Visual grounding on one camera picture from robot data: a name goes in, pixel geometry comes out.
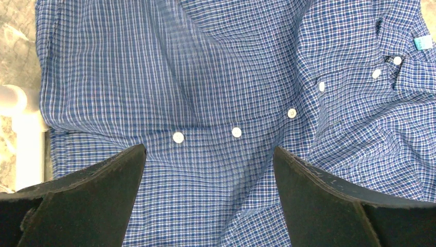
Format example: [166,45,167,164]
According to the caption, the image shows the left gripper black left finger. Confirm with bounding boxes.
[1,144,147,246]

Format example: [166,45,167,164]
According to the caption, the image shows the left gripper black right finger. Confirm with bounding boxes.
[273,147,435,246]

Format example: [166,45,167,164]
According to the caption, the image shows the blue checkered shirt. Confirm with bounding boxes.
[35,1,435,246]

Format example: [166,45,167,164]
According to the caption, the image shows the white PVC pipe frame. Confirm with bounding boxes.
[1,85,48,191]

